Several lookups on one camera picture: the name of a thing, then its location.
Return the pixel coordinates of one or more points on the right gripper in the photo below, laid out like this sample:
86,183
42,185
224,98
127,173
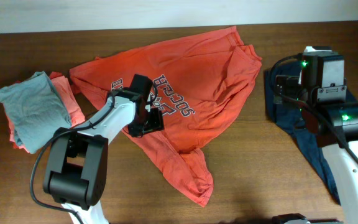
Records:
284,87

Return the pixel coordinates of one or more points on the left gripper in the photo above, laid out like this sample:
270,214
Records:
158,123

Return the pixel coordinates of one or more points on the orange printed t-shirt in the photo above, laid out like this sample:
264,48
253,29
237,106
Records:
203,82

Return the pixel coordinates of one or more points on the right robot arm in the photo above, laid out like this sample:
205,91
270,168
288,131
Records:
306,95

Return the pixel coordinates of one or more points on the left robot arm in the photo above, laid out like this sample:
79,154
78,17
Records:
76,170

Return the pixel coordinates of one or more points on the navy blue garment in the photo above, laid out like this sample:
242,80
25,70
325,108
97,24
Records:
291,121

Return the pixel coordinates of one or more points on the folded pink shirt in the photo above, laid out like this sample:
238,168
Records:
76,115

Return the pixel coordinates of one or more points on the folded grey shirt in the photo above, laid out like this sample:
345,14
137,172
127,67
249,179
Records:
35,109

